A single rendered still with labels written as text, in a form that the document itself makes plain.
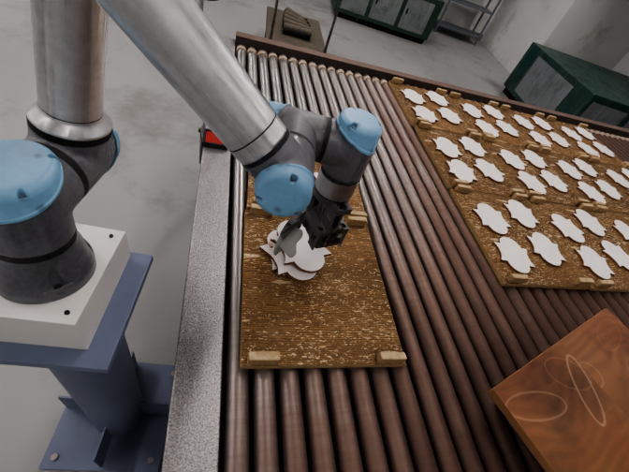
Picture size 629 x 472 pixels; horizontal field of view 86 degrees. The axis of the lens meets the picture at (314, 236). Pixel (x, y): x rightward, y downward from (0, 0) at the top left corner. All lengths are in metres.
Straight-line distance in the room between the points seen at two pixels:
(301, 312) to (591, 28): 7.44
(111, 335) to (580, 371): 0.96
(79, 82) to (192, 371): 0.50
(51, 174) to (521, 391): 0.86
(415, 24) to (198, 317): 6.48
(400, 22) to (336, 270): 6.16
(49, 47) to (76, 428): 1.33
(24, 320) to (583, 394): 1.03
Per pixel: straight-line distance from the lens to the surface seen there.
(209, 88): 0.40
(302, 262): 0.76
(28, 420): 1.72
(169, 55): 0.40
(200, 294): 0.77
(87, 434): 1.64
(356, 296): 0.82
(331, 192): 0.60
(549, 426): 0.81
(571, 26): 7.64
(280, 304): 0.75
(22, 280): 0.71
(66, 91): 0.64
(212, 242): 0.85
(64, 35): 0.60
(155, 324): 1.77
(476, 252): 1.19
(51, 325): 0.72
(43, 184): 0.60
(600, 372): 0.99
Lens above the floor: 1.58
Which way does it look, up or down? 46 degrees down
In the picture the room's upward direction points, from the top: 23 degrees clockwise
